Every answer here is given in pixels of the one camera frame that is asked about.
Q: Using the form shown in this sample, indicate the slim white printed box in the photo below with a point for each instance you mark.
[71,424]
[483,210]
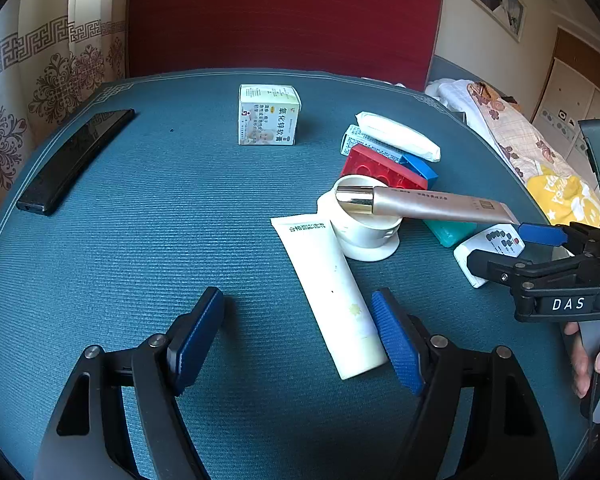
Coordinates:
[352,140]

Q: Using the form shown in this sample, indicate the framed wall picture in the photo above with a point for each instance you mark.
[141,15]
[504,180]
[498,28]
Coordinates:
[497,0]

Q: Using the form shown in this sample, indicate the blue building block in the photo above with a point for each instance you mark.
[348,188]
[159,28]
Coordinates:
[422,167]

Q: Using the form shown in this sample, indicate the teal floss box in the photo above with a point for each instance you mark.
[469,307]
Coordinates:
[450,232]

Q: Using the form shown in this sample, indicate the rose gold cosmetic tube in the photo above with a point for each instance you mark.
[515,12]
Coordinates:
[430,205]

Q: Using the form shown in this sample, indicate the white remote control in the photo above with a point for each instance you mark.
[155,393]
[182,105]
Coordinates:
[495,237]

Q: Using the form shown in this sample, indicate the grey bed headboard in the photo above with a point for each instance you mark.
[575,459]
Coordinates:
[450,70]

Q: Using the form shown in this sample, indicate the white cup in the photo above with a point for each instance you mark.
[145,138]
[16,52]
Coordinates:
[365,240]

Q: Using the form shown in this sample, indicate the teal desktop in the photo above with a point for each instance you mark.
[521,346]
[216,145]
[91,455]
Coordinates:
[155,235]

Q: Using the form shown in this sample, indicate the floral quilt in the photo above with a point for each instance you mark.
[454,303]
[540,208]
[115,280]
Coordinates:
[520,135]

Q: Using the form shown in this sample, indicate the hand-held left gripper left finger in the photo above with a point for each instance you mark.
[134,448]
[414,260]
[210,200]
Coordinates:
[200,340]

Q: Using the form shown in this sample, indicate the white cube medicine box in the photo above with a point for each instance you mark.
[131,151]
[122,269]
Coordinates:
[267,115]

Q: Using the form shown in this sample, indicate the red upright mattress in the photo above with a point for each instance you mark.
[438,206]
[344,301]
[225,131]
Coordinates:
[280,15]

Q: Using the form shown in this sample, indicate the person's right hand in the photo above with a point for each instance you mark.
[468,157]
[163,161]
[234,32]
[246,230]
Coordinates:
[580,375]

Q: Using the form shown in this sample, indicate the white tissue pack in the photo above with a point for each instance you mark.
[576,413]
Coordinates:
[400,135]

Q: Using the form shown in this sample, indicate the white wardrobe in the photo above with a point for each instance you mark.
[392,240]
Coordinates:
[565,95]

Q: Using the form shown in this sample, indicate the white cream tube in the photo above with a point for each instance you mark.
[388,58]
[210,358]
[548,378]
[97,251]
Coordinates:
[330,285]

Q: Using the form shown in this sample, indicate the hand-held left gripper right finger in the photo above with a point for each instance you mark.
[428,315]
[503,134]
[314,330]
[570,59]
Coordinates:
[395,340]

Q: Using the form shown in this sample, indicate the yellow blanket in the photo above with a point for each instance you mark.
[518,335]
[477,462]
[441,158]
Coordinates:
[555,195]

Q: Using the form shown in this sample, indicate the white bedding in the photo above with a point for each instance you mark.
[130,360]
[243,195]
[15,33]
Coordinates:
[460,95]

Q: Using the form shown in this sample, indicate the black phone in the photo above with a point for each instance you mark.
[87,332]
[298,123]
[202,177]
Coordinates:
[75,160]

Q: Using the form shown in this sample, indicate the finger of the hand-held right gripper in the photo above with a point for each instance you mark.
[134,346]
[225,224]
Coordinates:
[540,232]
[505,272]

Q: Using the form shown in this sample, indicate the patterned beige curtain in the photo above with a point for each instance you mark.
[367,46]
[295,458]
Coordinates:
[30,60]

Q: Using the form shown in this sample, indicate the red building block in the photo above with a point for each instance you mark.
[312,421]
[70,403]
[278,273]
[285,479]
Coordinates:
[375,165]

